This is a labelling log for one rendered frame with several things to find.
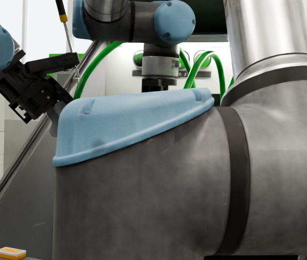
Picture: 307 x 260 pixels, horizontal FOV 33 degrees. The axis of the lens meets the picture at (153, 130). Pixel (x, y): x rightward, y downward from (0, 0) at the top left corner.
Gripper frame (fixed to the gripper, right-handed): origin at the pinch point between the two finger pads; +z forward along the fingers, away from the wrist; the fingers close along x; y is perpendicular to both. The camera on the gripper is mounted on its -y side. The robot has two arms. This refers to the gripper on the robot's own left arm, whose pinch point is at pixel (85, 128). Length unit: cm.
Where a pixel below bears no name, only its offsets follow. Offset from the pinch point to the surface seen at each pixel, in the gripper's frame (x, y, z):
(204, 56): 15.1, -23.5, 5.0
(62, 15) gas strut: -18.8, -24.5, -20.1
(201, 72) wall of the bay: -11.3, -40.4, 14.7
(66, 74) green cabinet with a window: -277, -140, 10
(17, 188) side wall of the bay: -18.6, 13.8, 1.5
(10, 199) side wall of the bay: -17.7, 16.9, 2.0
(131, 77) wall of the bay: -28.1, -33.2, 4.6
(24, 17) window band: -447, -232, -55
